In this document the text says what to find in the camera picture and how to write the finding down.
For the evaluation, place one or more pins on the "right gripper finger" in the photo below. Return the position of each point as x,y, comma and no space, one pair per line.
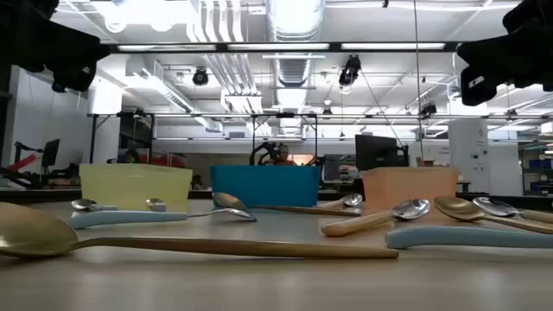
484,51

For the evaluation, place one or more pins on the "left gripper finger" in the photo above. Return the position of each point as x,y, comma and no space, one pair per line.
86,51

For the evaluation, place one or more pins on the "yellow plastic bin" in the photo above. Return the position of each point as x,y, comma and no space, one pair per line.
129,185

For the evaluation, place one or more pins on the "gold spoon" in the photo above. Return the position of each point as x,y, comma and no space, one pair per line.
226,200
34,233
458,208

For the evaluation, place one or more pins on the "blue plastic bin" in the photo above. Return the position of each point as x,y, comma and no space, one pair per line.
268,185

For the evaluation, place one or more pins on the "black background robot arm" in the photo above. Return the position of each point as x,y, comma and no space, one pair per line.
263,149
317,160

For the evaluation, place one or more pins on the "small black background monitor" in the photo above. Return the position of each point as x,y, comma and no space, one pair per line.
51,152

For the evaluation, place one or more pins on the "person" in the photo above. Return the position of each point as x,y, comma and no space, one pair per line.
131,155
283,156

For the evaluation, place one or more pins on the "red background bar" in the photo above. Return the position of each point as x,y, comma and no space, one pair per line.
23,163

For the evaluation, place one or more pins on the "white pillar with signs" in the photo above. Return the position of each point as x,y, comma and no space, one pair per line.
468,173

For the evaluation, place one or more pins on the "black computer monitor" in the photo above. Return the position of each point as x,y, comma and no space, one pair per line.
376,151

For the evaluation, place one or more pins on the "orange plastic bin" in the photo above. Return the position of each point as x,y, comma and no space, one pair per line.
410,183

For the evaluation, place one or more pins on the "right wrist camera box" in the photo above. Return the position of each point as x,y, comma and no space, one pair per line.
529,15

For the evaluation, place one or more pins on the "black background workstation frame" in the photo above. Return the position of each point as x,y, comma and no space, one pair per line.
93,138

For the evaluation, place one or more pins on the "black hanging ceiling camera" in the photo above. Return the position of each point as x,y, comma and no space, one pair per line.
350,71

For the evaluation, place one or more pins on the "silver ceiling duct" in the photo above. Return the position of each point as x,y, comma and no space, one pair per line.
294,69

